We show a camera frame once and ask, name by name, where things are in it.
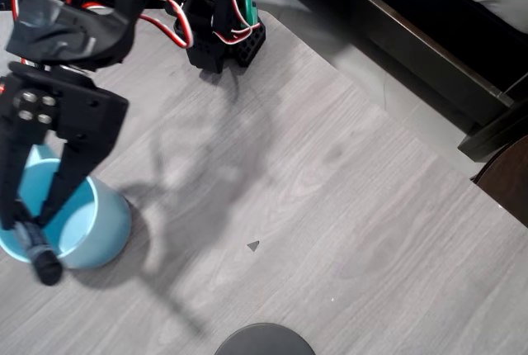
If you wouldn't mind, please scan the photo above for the blue capped black marker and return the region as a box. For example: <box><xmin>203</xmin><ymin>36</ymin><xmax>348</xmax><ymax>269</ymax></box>
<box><xmin>14</xmin><ymin>218</ymin><xmax>64</xmax><ymax>286</ymax></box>

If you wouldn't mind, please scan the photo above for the black perforated arm base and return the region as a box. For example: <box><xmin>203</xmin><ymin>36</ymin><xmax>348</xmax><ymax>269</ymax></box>
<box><xmin>185</xmin><ymin>12</ymin><xmax>267</xmax><ymax>73</ymax></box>

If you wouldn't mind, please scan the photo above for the light blue mug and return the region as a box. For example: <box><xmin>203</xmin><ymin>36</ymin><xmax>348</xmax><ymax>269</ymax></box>
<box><xmin>0</xmin><ymin>142</ymin><xmax>133</xmax><ymax>270</ymax></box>

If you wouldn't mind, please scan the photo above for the dark grey round object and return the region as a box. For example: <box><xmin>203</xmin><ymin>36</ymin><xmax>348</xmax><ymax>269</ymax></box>
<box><xmin>214</xmin><ymin>322</ymin><xmax>317</xmax><ymax>355</ymax></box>

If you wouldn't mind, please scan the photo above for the brown round wooden furniture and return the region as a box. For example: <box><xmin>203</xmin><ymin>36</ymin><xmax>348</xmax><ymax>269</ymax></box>
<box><xmin>469</xmin><ymin>135</ymin><xmax>528</xmax><ymax>228</ymax></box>

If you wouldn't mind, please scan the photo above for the black gripper camera mount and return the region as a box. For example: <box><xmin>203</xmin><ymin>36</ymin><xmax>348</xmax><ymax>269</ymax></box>
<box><xmin>4</xmin><ymin>0</ymin><xmax>146</xmax><ymax>72</ymax></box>

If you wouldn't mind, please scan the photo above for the dark wooden bed frame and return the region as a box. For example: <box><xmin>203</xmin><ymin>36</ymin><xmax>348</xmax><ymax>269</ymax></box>
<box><xmin>251</xmin><ymin>0</ymin><xmax>528</xmax><ymax>163</ymax></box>

